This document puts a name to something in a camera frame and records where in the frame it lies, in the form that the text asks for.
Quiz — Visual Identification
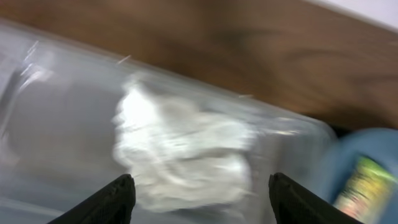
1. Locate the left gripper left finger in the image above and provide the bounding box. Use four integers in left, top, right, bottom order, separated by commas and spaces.
49, 174, 136, 224

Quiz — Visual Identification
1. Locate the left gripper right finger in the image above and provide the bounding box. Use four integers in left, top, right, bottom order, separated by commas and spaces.
268, 172, 361, 224

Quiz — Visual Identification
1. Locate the yellow green snack wrapper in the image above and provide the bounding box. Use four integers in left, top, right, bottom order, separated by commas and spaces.
333, 157, 397, 224

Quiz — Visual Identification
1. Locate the white napkin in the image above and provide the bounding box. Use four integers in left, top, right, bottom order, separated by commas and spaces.
113, 77, 256, 212

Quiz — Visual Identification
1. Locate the dark blue plate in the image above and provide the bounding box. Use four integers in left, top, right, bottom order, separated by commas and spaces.
312, 128, 397, 224

